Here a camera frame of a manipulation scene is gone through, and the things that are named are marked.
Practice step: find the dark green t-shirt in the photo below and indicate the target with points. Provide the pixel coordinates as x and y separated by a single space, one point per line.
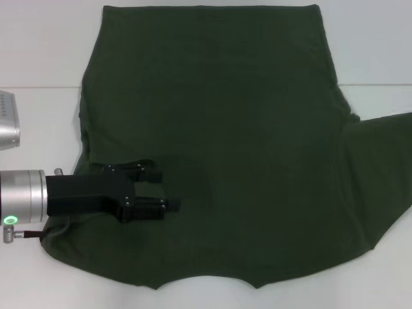
225 112

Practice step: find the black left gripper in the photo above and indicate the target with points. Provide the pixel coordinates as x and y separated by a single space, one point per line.
82 194

